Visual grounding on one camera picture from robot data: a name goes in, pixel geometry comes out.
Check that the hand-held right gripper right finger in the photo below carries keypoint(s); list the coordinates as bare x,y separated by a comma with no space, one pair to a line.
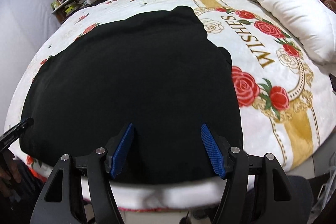
212,153

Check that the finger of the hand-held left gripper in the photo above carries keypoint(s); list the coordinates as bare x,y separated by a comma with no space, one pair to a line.
25,124

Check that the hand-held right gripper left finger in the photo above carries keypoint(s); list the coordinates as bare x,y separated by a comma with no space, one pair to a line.
122,153

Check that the black garment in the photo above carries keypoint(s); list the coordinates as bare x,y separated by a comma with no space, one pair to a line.
131,69

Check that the person's left hand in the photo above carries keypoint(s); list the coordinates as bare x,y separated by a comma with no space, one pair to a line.
9,169

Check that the wooden corner shelf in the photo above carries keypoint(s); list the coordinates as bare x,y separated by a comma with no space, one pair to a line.
63,12

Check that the rose printed white blanket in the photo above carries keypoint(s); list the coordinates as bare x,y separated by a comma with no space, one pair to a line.
244,37

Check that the dark flat device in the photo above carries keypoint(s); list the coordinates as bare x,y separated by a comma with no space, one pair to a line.
332,82

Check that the white pillow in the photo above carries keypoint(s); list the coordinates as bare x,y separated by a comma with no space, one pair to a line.
283,3

